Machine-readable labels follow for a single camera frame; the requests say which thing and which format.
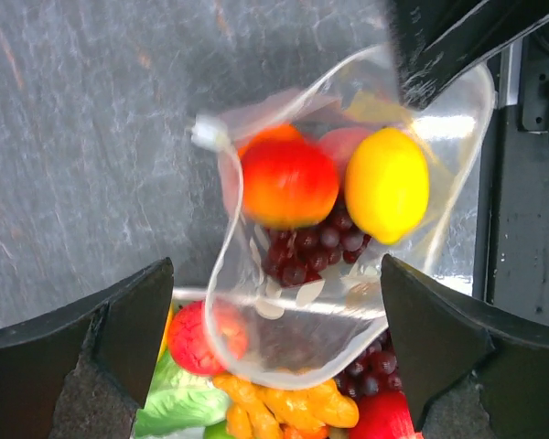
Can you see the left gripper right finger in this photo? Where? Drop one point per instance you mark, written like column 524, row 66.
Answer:
column 469, row 369

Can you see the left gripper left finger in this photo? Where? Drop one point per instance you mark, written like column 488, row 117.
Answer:
column 83, row 370

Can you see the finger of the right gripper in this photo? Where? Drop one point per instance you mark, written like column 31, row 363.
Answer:
column 436, row 41

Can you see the red apple back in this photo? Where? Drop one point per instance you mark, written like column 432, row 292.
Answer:
column 189, row 346

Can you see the red apple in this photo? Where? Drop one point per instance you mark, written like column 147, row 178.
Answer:
column 189, row 346
column 384, row 416

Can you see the pink peach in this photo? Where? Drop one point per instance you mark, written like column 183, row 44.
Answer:
column 340, row 144

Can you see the yellow lemon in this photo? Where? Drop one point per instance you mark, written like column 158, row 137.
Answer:
column 387, row 185

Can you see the clear polka dot zip bag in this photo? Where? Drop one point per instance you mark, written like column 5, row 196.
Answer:
column 299, row 336

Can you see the orange fruit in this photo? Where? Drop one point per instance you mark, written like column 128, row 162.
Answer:
column 281, row 132

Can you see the red tomato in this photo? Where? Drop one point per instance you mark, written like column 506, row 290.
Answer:
column 288, row 184

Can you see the dark purple grape bunch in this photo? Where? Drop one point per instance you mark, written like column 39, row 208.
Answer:
column 299, row 256

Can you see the yellow red mango back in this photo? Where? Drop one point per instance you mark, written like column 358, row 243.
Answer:
column 163, row 344

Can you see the green cabbage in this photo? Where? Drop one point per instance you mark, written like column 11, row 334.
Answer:
column 178, row 400

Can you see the dark grape bunch right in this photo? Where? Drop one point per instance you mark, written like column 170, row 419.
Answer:
column 374, row 371

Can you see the red apple front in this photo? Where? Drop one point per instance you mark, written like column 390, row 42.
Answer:
column 384, row 416

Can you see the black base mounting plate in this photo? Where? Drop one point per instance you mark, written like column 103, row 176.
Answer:
column 511, row 267

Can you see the white plastic fruit basket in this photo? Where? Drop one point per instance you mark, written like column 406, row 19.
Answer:
column 188, row 294

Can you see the green apple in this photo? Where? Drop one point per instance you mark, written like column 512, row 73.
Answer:
column 217, row 431

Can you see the small orange pumpkin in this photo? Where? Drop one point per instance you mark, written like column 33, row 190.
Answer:
column 291, row 432

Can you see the yellow ginger root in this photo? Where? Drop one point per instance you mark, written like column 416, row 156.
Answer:
column 257, row 411

